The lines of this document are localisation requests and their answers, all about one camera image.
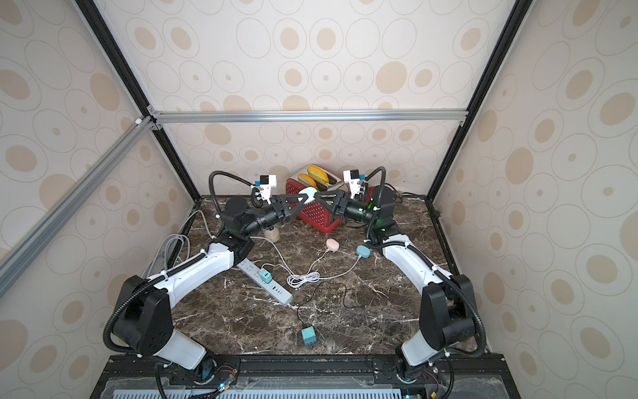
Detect blue earbud case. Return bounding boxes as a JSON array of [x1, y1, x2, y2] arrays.
[[356, 245, 372, 259]]

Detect yellow toast slice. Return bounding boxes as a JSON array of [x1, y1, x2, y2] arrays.
[[307, 166, 330, 185], [297, 174, 318, 190]]

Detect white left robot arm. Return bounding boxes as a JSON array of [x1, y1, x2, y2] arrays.
[[102, 176, 317, 382]]

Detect pink earbud case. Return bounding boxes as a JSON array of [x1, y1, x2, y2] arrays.
[[326, 239, 340, 252]]

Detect grey power strip cord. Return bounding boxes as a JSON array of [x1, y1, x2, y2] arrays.
[[136, 208, 210, 285]]

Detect teal charger with white cable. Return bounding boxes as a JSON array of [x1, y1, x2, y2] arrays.
[[259, 248, 328, 289]]

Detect toaster black power cord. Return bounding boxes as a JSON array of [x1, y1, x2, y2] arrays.
[[380, 182, 425, 205]]

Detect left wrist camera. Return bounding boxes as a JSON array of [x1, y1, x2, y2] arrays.
[[252, 175, 277, 204]]

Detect yellow toast slice back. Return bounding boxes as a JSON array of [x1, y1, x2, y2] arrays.
[[307, 166, 330, 185]]

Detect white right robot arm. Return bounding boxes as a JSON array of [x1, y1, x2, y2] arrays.
[[314, 167, 487, 367]]

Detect red polka dot toaster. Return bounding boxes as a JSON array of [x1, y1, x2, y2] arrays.
[[286, 165, 349, 234]]

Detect teal charger plug white cable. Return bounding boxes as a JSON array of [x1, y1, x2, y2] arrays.
[[248, 235, 365, 290]]

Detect clear jar with rice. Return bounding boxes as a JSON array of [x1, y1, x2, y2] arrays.
[[264, 227, 281, 243]]

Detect mint green earbud case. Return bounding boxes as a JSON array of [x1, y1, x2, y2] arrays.
[[299, 187, 318, 204]]

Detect white power strip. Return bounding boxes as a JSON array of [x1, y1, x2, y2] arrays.
[[237, 259, 292, 306]]

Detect yellow toast slice front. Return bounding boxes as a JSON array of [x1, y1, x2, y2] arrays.
[[297, 174, 318, 190]]

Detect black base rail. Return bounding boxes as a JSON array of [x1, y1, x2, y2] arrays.
[[91, 354, 520, 398]]

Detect teal charger with black cable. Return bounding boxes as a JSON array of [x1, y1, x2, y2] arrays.
[[296, 282, 364, 346]]

